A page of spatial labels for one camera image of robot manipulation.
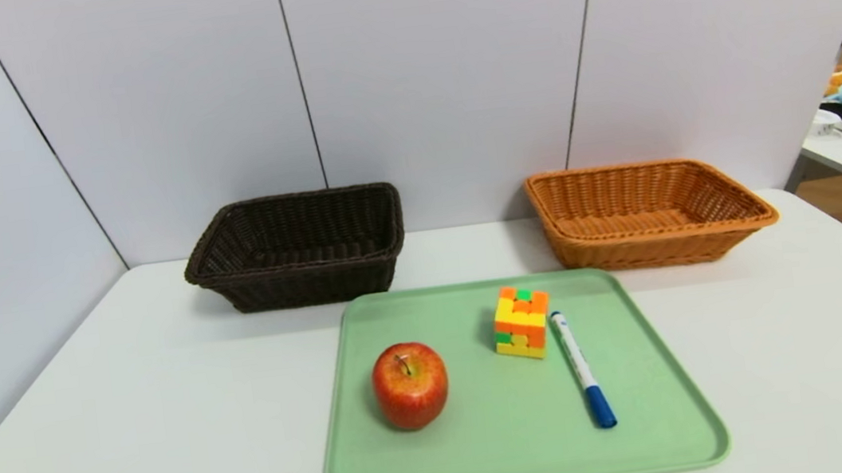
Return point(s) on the small white item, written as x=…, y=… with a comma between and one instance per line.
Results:
x=825, y=122

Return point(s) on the red apple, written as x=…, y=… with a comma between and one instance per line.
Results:
x=411, y=390

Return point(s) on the colourful puzzle cube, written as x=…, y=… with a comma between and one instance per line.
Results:
x=522, y=328

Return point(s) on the orange wicker basket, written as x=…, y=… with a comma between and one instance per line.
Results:
x=632, y=251

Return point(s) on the light green plastic tray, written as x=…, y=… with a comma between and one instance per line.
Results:
x=510, y=434

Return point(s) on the yellow orange toy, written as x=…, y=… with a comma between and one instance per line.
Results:
x=838, y=82

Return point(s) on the white marker with blue cap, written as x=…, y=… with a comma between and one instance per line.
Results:
x=584, y=377

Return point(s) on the dark brown wicker basket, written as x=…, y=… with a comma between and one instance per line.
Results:
x=298, y=284

